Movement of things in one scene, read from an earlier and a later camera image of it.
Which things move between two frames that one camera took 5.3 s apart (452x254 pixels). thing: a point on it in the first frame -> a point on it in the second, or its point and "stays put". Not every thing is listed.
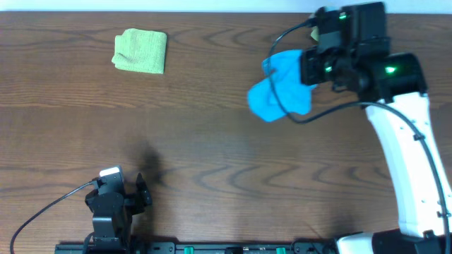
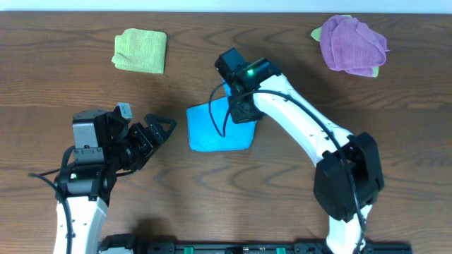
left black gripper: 142,198 -> 163,132
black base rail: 131,247 stays put
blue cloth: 295,97 -> 204,136
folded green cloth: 140,50 stays put
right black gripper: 306,68 -> 236,116
